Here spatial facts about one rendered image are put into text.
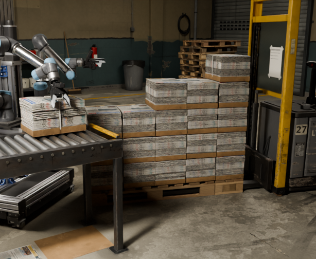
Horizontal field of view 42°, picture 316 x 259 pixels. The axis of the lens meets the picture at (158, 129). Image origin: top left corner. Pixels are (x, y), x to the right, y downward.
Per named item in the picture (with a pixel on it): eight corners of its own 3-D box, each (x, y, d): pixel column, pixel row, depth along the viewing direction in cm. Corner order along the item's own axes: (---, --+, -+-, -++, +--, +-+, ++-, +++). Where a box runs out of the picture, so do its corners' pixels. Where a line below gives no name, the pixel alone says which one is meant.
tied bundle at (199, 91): (174, 102, 393) (175, 78, 388) (203, 101, 400) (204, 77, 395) (186, 109, 357) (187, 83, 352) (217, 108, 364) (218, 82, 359)
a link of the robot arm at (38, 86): (33, 98, 352) (32, 83, 349) (35, 96, 365) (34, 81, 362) (47, 98, 354) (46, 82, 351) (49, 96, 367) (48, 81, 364)
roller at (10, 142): (11, 142, 278) (10, 135, 277) (33, 160, 240) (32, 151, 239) (3, 143, 275) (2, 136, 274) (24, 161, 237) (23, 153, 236)
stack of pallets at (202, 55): (212, 88, 1116) (214, 39, 1085) (239, 92, 1044) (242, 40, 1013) (176, 92, 1035) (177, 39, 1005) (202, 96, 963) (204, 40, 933)
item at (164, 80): (145, 79, 380) (145, 78, 380) (174, 78, 388) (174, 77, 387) (155, 84, 346) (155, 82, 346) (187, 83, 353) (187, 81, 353)
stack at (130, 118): (86, 190, 391) (83, 105, 372) (200, 181, 420) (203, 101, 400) (90, 207, 354) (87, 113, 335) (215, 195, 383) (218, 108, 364)
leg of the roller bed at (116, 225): (120, 246, 291) (119, 154, 275) (124, 250, 286) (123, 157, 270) (112, 248, 288) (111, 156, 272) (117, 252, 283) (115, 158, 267)
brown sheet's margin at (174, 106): (144, 103, 385) (144, 98, 384) (174, 102, 393) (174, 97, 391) (155, 110, 350) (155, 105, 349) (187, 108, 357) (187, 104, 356)
